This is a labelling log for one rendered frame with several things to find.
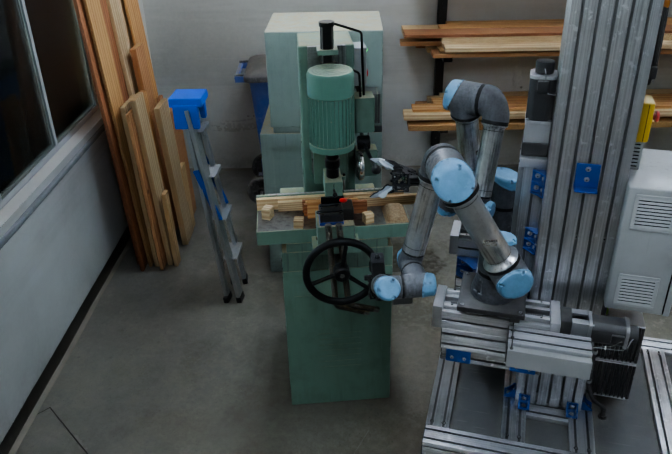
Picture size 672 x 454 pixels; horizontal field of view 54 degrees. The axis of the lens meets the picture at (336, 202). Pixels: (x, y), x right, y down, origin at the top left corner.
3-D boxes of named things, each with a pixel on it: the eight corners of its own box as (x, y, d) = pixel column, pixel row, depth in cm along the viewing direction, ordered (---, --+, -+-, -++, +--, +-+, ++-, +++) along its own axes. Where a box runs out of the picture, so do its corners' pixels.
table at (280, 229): (256, 259, 247) (254, 245, 244) (257, 219, 274) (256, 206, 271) (416, 249, 251) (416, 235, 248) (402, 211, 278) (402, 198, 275)
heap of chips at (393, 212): (386, 223, 256) (386, 215, 255) (380, 206, 269) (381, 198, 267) (409, 222, 257) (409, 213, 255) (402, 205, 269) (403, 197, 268)
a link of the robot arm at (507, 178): (512, 212, 259) (515, 181, 253) (480, 203, 266) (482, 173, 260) (523, 200, 268) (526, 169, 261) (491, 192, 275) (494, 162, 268)
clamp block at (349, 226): (317, 248, 247) (316, 227, 243) (314, 230, 259) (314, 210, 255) (356, 246, 248) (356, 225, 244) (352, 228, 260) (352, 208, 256)
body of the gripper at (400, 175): (393, 173, 239) (426, 172, 239) (389, 165, 247) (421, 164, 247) (392, 193, 241) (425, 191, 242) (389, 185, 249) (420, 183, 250)
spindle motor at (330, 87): (310, 158, 248) (307, 77, 234) (308, 140, 264) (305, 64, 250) (357, 155, 250) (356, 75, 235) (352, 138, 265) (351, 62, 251)
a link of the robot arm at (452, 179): (526, 265, 218) (452, 138, 194) (543, 292, 204) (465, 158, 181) (494, 283, 220) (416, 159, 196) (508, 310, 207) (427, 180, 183)
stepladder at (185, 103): (216, 305, 364) (163, 102, 310) (224, 279, 386) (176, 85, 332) (245, 302, 363) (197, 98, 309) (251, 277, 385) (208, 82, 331)
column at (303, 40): (304, 209, 289) (296, 46, 255) (302, 187, 308) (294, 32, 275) (355, 206, 290) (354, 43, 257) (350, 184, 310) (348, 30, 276)
